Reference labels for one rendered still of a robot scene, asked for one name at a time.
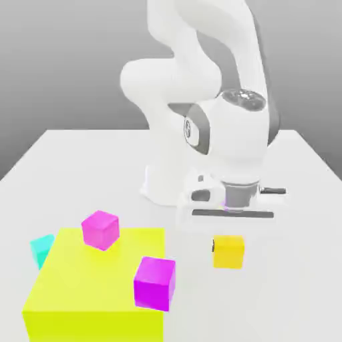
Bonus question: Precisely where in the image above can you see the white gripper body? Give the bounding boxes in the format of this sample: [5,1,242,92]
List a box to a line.
[176,199,285,228]

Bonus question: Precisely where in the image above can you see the small yellow cube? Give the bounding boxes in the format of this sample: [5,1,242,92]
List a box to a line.
[212,234,246,270]

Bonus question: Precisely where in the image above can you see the small magenta cube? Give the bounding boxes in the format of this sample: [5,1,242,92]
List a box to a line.
[81,210,120,252]
[133,255,177,313]

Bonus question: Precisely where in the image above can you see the small cyan cube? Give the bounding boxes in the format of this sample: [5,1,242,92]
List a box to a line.
[29,233,56,271]

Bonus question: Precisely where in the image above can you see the large yellow-green box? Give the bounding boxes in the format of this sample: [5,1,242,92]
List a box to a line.
[21,226,166,342]

